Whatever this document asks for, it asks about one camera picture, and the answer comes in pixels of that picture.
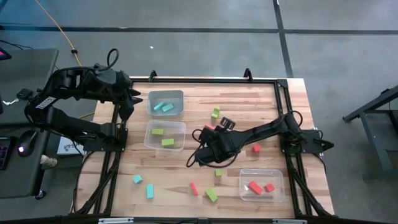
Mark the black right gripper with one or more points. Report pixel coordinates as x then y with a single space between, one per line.
224 143

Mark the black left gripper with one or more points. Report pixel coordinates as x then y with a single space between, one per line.
119 87

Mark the green foam cube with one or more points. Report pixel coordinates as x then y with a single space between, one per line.
219 172

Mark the blue foam block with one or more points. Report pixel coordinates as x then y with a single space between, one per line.
158 106
150 191
168 107

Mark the orange-red foam block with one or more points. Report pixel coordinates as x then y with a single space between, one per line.
255 187
210 127
194 188

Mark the green arch foam block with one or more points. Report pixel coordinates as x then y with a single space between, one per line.
214 115

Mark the orange-red foam cube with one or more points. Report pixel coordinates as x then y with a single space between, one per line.
269 187
256 148

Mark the blue foam cube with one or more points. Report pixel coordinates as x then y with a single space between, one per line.
137 179

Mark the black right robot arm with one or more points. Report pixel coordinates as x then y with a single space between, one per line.
264 132

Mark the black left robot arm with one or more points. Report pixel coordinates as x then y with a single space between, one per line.
77 124

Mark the clear plastic bin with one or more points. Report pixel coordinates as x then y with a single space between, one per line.
177 127
174 96
276 174

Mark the white printed card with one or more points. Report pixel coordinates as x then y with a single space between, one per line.
66 147

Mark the white roll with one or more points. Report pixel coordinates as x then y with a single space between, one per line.
48 160

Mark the dark grey desk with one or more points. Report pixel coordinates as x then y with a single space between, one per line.
28 68

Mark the small black device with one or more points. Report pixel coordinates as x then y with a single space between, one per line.
24 93

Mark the black computer mouse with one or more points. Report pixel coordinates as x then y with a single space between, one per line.
28 140

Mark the black desk wheel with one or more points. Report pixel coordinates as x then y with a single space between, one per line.
40 195

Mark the pink lit screen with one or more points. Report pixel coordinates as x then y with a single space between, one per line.
3 54

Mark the black keyboard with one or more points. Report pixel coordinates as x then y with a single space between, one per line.
3 155

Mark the black metal stand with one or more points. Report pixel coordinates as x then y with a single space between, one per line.
373 103

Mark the black frame bracket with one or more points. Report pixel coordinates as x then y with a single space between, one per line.
247 74
152 75

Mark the black aluminium table frame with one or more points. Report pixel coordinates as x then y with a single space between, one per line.
202 80

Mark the silver edge bracket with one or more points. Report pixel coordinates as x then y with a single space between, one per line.
289 221
115 221

